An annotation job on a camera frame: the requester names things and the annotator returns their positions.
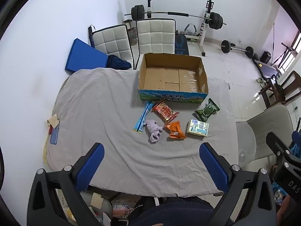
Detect white green small box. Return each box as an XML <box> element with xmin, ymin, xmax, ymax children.
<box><xmin>186</xmin><ymin>119</ymin><xmax>210</xmax><ymax>137</ymax></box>

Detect large barbell with black plates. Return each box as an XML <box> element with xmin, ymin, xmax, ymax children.
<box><xmin>124</xmin><ymin>5</ymin><xmax>227</xmax><ymax>30</ymax></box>

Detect blue foam mat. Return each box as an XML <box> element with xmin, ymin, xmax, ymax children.
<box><xmin>65</xmin><ymin>38</ymin><xmax>109</xmax><ymax>72</ymax></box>

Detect black tripod stand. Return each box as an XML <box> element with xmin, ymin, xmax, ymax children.
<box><xmin>270</xmin><ymin>24</ymin><xmax>298</xmax><ymax>67</ymax></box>

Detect dark blue jacket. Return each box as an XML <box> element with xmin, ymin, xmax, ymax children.
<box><xmin>106</xmin><ymin>55</ymin><xmax>132</xmax><ymax>70</ymax></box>

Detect yellow cable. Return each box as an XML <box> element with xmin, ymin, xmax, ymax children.
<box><xmin>42</xmin><ymin>134</ymin><xmax>51</xmax><ymax>167</ymax></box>

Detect green snack packet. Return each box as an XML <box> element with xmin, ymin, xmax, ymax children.
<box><xmin>194</xmin><ymin>98</ymin><xmax>220</xmax><ymax>122</ymax></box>

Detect red snack packet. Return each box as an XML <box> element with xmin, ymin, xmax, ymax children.
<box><xmin>152</xmin><ymin>100</ymin><xmax>179</xmax><ymax>125</ymax></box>

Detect dark wooden chair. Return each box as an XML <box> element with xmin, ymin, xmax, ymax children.
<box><xmin>261</xmin><ymin>71</ymin><xmax>301</xmax><ymax>109</ymax></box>

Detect cardboard box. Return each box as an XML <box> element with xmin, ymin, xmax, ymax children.
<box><xmin>138</xmin><ymin>53</ymin><xmax>209</xmax><ymax>104</ymax></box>

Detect blue and black pole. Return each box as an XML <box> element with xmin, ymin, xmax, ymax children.
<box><xmin>88</xmin><ymin>25</ymin><xmax>97</xmax><ymax>47</ymax></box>

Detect white padded chair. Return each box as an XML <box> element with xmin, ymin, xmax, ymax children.
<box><xmin>92</xmin><ymin>24</ymin><xmax>134</xmax><ymax>70</ymax></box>
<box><xmin>136</xmin><ymin>18</ymin><xmax>176</xmax><ymax>57</ymax></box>

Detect blue phone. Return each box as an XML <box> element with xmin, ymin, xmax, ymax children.
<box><xmin>49</xmin><ymin>122</ymin><xmax>60</xmax><ymax>145</ymax></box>

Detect person's dark navy clothing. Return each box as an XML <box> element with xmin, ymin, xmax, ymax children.
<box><xmin>127</xmin><ymin>196</ymin><xmax>215</xmax><ymax>226</ymax></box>

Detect dark exercise machine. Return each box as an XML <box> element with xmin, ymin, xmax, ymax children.
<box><xmin>253</xmin><ymin>59</ymin><xmax>283</xmax><ymax>76</ymax></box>

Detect black weight bench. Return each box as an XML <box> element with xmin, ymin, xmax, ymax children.
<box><xmin>174</xmin><ymin>30</ymin><xmax>190</xmax><ymax>55</ymax></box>

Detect small barbell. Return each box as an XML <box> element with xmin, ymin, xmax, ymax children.
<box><xmin>220</xmin><ymin>40</ymin><xmax>254</xmax><ymax>58</ymax></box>

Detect long blue snack packet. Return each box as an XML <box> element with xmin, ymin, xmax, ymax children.
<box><xmin>133</xmin><ymin>100</ymin><xmax>156</xmax><ymax>134</ymax></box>

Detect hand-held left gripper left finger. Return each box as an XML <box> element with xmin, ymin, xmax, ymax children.
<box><xmin>27</xmin><ymin>142</ymin><xmax>105</xmax><ymax>226</ymax></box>

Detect window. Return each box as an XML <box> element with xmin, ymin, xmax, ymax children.
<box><xmin>280</xmin><ymin>31</ymin><xmax>301</xmax><ymax>72</ymax></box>

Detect rusty gas cylinder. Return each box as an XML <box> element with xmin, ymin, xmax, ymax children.
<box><xmin>128</xmin><ymin>26</ymin><xmax>137</xmax><ymax>46</ymax></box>

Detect beige plastic chair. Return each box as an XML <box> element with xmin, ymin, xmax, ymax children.
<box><xmin>245</xmin><ymin>104</ymin><xmax>294</xmax><ymax>167</ymax></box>

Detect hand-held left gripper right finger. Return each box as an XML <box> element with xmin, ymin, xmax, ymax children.
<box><xmin>199</xmin><ymin>142</ymin><xmax>277</xmax><ymax>226</ymax></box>

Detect beige paper note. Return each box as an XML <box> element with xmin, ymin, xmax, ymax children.
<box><xmin>90</xmin><ymin>192</ymin><xmax>103</xmax><ymax>209</ymax></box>

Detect grey tablecloth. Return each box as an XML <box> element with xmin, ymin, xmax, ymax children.
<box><xmin>43</xmin><ymin>67</ymin><xmax>238</xmax><ymax>197</ymax></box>

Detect person's right forearm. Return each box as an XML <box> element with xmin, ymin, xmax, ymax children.
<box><xmin>276</xmin><ymin>196</ymin><xmax>293</xmax><ymax>226</ymax></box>

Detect orange snack packet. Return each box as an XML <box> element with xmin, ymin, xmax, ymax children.
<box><xmin>165</xmin><ymin>121</ymin><xmax>187</xmax><ymax>140</ymax></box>

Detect purple socks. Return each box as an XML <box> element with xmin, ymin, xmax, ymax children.
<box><xmin>143</xmin><ymin>119</ymin><xmax>163</xmax><ymax>144</ymax></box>

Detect white barbell rack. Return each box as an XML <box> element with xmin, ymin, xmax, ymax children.
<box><xmin>144</xmin><ymin>0</ymin><xmax>215</xmax><ymax>57</ymax></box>

